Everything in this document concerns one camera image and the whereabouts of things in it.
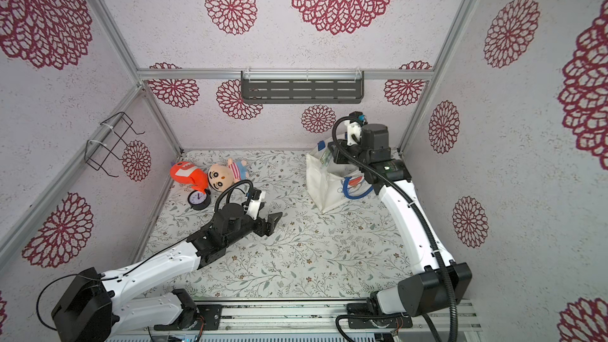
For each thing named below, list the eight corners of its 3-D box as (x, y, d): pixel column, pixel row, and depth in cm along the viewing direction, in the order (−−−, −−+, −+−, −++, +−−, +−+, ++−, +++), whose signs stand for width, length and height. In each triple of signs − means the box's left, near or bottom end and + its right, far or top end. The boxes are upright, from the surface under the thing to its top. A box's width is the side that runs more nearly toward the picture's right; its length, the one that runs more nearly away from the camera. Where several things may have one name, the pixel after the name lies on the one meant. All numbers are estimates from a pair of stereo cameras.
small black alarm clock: (188, 210, 101) (185, 205, 98) (194, 194, 106) (190, 189, 103) (208, 210, 101) (205, 205, 98) (212, 194, 106) (209, 189, 103)
